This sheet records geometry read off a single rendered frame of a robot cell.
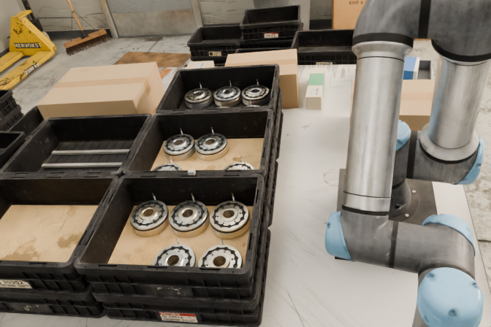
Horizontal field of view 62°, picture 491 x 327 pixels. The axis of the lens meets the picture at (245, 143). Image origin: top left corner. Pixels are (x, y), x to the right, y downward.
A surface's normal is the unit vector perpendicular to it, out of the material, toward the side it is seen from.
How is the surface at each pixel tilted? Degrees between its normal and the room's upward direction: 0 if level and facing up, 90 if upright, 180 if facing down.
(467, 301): 1
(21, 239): 0
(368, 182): 50
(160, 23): 90
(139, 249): 0
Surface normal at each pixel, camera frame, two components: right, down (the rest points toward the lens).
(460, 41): -0.57, 0.73
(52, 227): -0.14, -0.78
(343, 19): -0.23, 0.37
